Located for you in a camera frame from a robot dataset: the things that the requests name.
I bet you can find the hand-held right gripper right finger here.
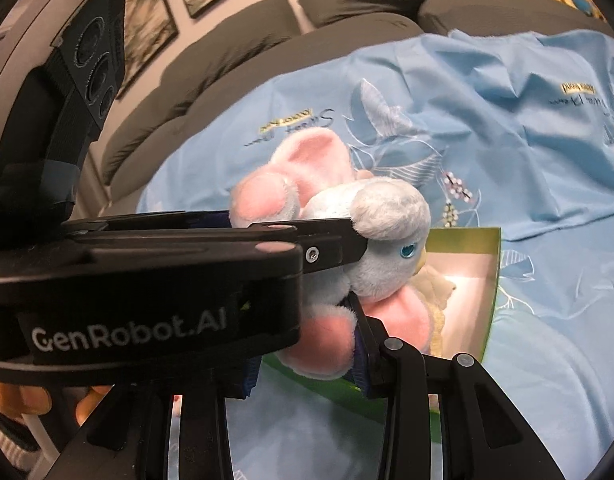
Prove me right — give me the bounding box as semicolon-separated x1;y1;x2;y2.
344;294;568;480

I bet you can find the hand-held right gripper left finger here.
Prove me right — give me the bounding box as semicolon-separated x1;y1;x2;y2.
49;355;261;480

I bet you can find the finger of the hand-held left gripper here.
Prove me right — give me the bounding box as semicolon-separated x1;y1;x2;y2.
248;216;371;278
59;210;235;235

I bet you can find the green cardboard box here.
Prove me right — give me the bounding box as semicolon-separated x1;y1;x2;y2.
259;226;502;441

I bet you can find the blue pink plush elephant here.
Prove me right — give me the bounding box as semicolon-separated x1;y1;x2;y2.
228;127;432;378

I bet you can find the person's left forearm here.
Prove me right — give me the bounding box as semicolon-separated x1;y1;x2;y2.
0;405;42;476

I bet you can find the person's left hand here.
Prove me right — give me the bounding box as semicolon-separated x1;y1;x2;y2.
0;377;112;428

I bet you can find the cream knitted hat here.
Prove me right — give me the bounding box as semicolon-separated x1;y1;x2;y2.
417;255;458;358

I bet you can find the light blue floral blanket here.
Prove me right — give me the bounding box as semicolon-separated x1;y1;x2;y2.
137;27;614;480

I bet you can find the blue plush toy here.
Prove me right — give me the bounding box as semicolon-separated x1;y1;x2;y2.
569;0;608;21

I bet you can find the white cable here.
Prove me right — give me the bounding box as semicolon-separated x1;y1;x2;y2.
24;412;58;461

